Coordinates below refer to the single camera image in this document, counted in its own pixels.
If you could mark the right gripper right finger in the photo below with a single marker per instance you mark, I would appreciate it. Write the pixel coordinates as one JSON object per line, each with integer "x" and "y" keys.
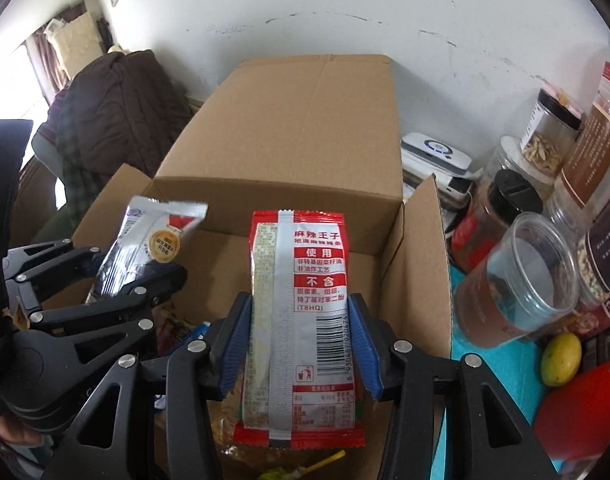
{"x": 488, "y": 436}

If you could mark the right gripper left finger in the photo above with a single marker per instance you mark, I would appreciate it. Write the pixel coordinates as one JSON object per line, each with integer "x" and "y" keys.
{"x": 149, "y": 419}

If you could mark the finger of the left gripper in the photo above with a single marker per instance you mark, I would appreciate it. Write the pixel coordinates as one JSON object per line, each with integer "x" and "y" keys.
{"x": 110, "y": 327}
{"x": 35, "y": 273}

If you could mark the silver foil snack packet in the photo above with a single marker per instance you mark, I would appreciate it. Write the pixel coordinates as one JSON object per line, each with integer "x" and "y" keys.
{"x": 151, "y": 237}

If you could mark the red white snack packet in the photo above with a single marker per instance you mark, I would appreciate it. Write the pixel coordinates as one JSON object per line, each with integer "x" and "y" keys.
{"x": 299, "y": 390}

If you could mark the yellow lollipop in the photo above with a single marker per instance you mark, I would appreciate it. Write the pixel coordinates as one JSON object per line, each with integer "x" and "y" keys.
{"x": 300, "y": 472}

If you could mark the blue tablet tube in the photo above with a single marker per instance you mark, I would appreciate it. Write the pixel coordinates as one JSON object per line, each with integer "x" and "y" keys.
{"x": 196, "y": 333}

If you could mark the person's left hand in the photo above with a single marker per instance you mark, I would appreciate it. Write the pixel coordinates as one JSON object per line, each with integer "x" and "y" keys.
{"x": 14, "y": 432}

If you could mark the clear jar brown powder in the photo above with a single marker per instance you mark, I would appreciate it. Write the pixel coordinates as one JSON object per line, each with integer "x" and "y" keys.
{"x": 528, "y": 281}

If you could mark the black lid spice jar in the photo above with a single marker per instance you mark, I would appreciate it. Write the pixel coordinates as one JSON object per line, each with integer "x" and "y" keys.
{"x": 492, "y": 212}

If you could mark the yellow lemon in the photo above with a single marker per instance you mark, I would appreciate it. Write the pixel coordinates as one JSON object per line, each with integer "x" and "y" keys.
{"x": 560, "y": 360}

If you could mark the brown jacket on chair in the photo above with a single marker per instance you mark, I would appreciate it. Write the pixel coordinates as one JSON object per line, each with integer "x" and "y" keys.
{"x": 121, "y": 109}

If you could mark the red plastic bottle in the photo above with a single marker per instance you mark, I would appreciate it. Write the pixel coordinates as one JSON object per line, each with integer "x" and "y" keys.
{"x": 573, "y": 421}

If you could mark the white remote device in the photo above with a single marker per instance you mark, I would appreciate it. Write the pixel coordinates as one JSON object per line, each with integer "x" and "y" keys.
{"x": 437, "y": 152}

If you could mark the tall jar dark label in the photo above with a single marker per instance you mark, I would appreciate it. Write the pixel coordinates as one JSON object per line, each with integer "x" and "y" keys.
{"x": 593, "y": 258}

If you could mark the open cardboard box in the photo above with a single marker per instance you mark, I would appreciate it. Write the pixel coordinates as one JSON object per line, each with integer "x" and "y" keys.
{"x": 315, "y": 132}

